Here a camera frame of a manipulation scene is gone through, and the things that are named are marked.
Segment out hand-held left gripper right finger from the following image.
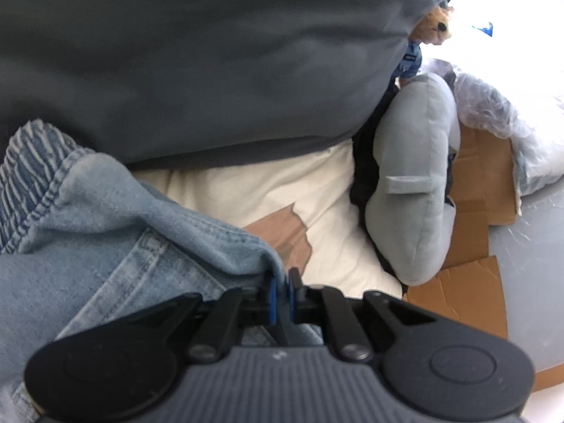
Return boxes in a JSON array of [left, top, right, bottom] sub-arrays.
[[287, 268, 435, 362]]

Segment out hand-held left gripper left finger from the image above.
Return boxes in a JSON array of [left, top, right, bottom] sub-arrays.
[[130, 271, 278, 362]]

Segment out blue denim pants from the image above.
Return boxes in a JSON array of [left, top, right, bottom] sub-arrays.
[[0, 119, 327, 423]]

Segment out cream printed bedsheet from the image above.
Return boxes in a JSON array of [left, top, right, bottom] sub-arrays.
[[128, 141, 404, 300]]

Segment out brown cardboard sheet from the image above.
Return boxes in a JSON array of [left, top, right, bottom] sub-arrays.
[[401, 125, 564, 393]]

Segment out grey plush pillow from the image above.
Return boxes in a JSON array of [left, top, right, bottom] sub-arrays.
[[365, 73, 461, 287]]

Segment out grey plastic-wrapped mattress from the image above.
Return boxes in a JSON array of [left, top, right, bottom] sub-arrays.
[[487, 180, 564, 373]]

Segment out dark grey duvet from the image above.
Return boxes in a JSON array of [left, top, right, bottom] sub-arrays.
[[0, 0, 479, 170]]

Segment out plastic-wrapped white pillow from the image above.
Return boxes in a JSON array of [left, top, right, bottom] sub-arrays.
[[423, 59, 564, 216]]

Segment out brown teddy bear toy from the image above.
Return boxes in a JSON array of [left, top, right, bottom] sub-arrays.
[[394, 2, 454, 82]]

